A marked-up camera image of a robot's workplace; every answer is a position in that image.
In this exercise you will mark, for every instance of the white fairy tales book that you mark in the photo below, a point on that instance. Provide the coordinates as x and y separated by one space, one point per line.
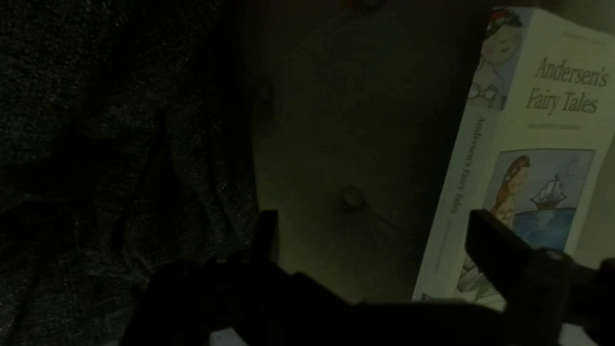
538 127

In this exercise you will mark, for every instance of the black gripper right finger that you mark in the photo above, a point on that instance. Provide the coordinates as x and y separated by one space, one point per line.
496 246

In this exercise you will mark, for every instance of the dark grey crumpled cloth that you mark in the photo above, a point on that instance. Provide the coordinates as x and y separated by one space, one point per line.
96 159

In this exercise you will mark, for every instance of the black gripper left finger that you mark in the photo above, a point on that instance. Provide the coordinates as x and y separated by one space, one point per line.
267 232

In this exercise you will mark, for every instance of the brown tufted sofa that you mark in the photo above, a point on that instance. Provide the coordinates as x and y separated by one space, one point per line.
357 159

